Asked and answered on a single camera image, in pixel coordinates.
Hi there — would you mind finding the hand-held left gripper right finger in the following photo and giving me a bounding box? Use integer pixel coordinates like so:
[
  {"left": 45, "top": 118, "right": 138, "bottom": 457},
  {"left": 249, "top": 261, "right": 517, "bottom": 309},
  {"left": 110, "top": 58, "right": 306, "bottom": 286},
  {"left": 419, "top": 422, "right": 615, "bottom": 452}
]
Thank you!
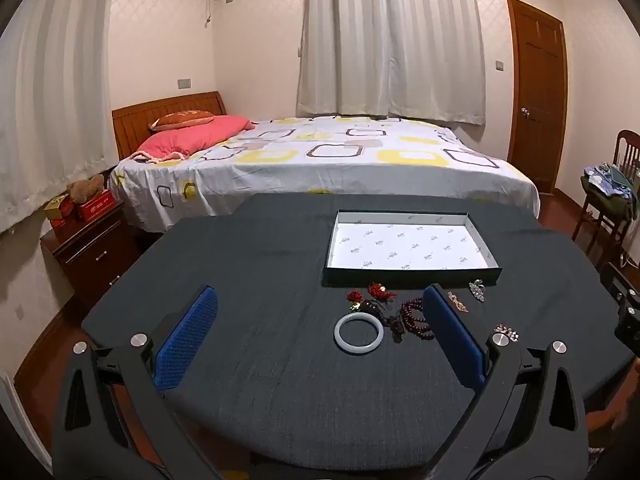
[{"left": 422, "top": 284, "right": 591, "bottom": 480}]

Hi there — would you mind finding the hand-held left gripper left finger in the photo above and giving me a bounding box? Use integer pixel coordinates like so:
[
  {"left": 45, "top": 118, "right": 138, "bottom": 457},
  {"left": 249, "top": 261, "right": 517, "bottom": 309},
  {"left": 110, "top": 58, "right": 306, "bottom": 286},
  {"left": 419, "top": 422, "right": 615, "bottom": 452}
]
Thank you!
[{"left": 51, "top": 286, "right": 221, "bottom": 480}]

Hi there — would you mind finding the dark red bead necklace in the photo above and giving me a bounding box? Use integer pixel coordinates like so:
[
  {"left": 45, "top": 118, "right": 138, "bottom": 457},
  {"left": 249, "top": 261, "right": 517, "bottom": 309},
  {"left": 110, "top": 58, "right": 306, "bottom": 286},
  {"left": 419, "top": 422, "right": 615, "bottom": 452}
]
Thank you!
[{"left": 400, "top": 296, "right": 435, "bottom": 341}]

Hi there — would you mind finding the dark wooden pendant with cord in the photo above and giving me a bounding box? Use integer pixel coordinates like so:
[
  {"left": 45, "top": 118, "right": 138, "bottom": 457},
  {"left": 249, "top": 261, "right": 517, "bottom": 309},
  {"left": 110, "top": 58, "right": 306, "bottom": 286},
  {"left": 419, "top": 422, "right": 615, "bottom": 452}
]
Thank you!
[{"left": 361, "top": 300, "right": 406, "bottom": 343}]

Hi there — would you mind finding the red tassel charm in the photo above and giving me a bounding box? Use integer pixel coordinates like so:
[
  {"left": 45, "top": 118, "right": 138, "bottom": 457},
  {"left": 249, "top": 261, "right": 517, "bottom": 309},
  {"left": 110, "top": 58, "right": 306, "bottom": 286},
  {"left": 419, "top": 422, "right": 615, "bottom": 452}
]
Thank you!
[{"left": 367, "top": 282, "right": 397, "bottom": 303}]

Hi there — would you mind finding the dark green shallow box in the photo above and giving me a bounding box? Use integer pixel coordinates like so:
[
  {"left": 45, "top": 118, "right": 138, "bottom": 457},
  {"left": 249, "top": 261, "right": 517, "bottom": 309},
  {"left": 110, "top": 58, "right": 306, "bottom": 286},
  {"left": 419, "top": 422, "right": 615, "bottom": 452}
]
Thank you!
[{"left": 322, "top": 210, "right": 502, "bottom": 289}]

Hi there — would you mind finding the white jade bangle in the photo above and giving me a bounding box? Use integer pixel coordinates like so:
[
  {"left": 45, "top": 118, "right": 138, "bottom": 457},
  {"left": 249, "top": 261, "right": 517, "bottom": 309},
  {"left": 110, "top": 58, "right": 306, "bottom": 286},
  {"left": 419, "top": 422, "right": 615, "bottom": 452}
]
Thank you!
[{"left": 334, "top": 312, "right": 385, "bottom": 352}]

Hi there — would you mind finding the wooden nightstand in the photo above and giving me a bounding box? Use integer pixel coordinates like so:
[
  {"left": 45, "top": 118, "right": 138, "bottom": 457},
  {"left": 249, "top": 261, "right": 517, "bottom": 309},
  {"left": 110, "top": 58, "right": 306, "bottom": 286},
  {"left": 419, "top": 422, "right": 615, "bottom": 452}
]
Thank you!
[{"left": 40, "top": 200, "right": 146, "bottom": 311}]

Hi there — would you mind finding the pile of clothes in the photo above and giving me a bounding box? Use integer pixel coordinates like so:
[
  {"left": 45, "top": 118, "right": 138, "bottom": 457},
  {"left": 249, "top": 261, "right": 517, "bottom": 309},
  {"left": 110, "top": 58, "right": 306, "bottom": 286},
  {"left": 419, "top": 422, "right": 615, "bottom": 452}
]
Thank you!
[{"left": 580, "top": 162, "right": 638, "bottom": 221}]

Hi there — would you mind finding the wooden chair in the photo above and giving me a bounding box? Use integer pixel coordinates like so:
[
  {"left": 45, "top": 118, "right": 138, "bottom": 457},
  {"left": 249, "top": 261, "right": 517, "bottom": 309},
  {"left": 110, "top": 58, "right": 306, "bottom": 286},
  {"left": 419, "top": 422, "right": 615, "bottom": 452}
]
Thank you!
[{"left": 572, "top": 130, "right": 640, "bottom": 256}]

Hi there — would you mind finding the brown teddy bear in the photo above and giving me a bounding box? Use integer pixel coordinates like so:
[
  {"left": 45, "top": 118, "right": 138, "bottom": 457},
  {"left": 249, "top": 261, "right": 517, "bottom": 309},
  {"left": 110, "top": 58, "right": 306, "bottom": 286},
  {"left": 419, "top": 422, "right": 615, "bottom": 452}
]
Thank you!
[{"left": 66, "top": 174, "right": 106, "bottom": 205}]

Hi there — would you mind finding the red and gold box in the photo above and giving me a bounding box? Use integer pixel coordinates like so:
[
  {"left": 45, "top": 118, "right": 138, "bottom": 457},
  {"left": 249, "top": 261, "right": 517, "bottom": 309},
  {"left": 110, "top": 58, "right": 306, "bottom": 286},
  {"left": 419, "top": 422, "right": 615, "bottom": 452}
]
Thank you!
[{"left": 42, "top": 194, "right": 77, "bottom": 231}]

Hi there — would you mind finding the bed with patterned sheet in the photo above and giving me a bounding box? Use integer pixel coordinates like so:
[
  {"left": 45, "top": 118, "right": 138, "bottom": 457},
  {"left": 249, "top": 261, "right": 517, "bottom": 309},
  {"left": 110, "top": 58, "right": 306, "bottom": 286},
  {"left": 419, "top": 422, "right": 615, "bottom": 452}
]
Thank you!
[{"left": 109, "top": 116, "right": 542, "bottom": 233}]

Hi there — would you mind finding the pink pillow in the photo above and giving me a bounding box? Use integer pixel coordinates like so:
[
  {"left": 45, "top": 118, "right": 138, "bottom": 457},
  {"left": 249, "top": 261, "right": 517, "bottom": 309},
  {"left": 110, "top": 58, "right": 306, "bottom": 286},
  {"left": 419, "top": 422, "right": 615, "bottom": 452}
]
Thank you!
[{"left": 135, "top": 115, "right": 253, "bottom": 161}]

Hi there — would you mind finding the red patterned pillow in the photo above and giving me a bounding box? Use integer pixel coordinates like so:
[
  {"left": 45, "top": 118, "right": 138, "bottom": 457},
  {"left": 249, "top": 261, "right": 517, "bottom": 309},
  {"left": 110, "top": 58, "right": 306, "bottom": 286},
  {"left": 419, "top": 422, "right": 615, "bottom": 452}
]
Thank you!
[{"left": 149, "top": 110, "right": 216, "bottom": 133}]

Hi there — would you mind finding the wooden headboard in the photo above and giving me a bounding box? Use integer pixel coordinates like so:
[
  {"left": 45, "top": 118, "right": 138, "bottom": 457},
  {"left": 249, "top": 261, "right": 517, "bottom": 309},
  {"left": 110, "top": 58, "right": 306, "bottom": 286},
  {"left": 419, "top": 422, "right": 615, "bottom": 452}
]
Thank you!
[{"left": 111, "top": 91, "right": 228, "bottom": 161}]

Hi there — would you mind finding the wooden door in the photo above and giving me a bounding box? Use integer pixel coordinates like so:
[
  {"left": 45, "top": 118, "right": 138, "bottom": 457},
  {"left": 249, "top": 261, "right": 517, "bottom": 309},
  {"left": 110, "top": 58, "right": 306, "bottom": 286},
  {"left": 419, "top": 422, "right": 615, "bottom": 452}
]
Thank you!
[{"left": 506, "top": 0, "right": 569, "bottom": 193}]

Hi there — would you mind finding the white side curtain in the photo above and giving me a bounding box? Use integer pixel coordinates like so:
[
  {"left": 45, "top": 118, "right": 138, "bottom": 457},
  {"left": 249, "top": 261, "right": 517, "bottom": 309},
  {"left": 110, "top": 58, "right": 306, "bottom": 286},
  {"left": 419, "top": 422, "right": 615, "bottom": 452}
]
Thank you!
[{"left": 0, "top": 0, "right": 118, "bottom": 233}]

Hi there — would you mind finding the white window curtain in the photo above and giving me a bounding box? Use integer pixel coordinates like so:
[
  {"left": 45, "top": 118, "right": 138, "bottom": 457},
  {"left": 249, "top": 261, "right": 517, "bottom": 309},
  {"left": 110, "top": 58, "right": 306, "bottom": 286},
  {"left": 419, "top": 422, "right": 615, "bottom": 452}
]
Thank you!
[{"left": 296, "top": 0, "right": 488, "bottom": 126}]

